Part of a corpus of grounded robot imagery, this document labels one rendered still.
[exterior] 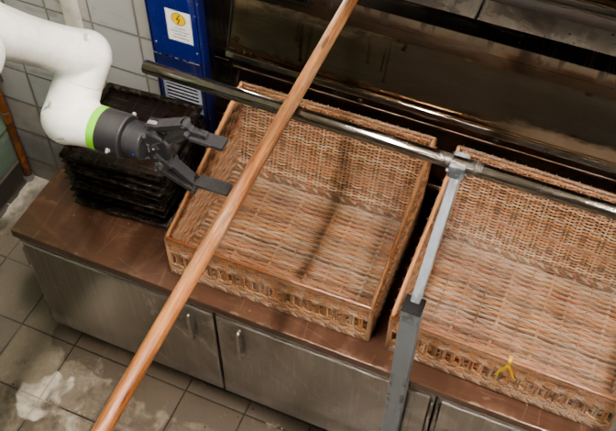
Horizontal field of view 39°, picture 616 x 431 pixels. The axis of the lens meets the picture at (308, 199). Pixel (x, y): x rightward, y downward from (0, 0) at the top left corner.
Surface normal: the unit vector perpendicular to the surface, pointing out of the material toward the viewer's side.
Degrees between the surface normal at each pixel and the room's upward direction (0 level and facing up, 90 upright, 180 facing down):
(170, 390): 0
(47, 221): 0
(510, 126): 70
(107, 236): 0
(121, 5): 90
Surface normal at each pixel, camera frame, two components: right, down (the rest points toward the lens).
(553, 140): -0.36, 0.46
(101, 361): 0.00, -0.62
